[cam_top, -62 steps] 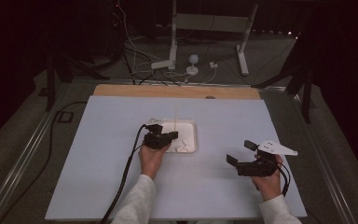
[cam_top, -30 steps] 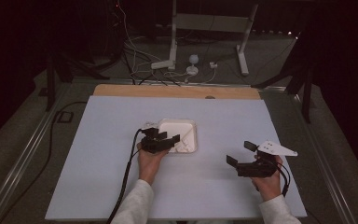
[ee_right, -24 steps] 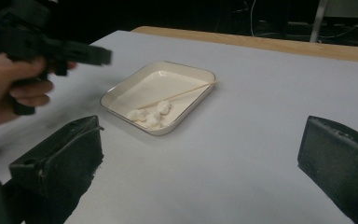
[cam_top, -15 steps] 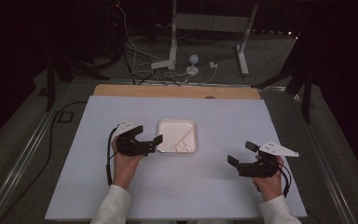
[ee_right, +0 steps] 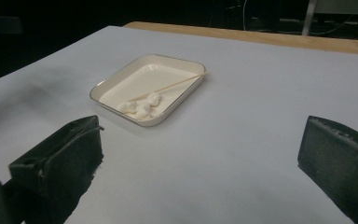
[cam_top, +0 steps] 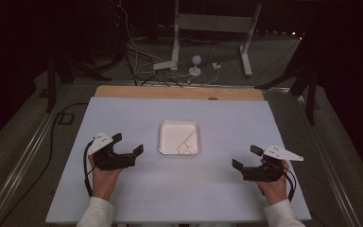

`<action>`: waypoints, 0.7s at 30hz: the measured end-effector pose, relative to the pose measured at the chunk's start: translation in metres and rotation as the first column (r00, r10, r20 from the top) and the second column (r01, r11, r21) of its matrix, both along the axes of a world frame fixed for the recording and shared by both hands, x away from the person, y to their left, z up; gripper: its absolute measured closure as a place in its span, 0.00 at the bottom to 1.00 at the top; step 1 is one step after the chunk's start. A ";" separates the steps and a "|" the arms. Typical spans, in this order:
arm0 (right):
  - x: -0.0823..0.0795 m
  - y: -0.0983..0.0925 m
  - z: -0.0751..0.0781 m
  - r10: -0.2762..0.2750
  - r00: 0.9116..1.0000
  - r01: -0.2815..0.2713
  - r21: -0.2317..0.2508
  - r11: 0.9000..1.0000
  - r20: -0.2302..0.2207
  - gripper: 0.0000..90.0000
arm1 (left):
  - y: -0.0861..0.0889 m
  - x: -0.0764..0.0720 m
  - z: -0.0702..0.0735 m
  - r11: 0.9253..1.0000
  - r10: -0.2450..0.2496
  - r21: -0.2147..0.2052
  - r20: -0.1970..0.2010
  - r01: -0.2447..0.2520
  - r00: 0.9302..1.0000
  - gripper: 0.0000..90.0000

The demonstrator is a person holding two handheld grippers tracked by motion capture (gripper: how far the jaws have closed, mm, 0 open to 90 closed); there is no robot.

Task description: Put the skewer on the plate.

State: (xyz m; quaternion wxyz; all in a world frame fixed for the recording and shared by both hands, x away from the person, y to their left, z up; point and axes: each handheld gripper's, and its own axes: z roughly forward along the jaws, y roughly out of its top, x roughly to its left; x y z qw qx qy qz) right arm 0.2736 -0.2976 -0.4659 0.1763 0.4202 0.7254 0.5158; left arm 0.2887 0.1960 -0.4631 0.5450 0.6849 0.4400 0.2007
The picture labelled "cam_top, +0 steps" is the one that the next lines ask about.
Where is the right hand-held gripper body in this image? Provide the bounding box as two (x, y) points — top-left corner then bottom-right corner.
(241, 144), (305, 183)

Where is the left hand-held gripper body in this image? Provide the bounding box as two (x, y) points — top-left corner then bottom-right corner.
(87, 131), (137, 172)

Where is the white square tray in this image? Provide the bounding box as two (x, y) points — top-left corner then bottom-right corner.
(158, 119), (201, 156)

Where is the person's right hand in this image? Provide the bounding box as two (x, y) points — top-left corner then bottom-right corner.
(256, 158), (291, 207)

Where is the person's left hand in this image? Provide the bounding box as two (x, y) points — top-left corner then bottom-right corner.
(87, 153), (125, 202)

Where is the black square floor plate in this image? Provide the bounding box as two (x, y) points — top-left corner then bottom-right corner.
(58, 112), (76, 125)

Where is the light blue table mat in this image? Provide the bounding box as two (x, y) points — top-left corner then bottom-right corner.
(45, 96), (312, 225)

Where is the wooden board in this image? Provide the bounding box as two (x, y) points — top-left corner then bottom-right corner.
(94, 84), (266, 102)

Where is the black tripod stand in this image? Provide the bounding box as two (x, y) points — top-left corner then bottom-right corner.
(254, 31), (319, 126)
(42, 46), (112, 114)

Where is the white power strip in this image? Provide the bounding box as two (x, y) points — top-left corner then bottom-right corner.
(152, 60), (178, 71)

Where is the small white round lamp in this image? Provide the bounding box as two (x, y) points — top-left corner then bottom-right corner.
(188, 54), (203, 78)

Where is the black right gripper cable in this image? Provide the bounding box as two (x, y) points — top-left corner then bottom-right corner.
(282, 166), (298, 202)

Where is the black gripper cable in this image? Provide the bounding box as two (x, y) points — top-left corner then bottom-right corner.
(282, 166), (298, 202)
(82, 141), (96, 199)

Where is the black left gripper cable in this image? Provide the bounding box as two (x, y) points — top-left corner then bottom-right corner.
(82, 141), (96, 199)

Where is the metal floor rail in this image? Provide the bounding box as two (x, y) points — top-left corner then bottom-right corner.
(295, 94), (362, 227)
(71, 79), (292, 93)
(0, 83), (74, 227)

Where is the long black floor cable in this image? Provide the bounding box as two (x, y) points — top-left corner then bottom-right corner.
(0, 101), (90, 227)

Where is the white cable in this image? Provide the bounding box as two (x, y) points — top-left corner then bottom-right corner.
(164, 67), (221, 86)
(118, 0), (164, 77)

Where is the white metal stand frame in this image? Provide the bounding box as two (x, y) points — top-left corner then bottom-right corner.
(170, 0), (263, 78)

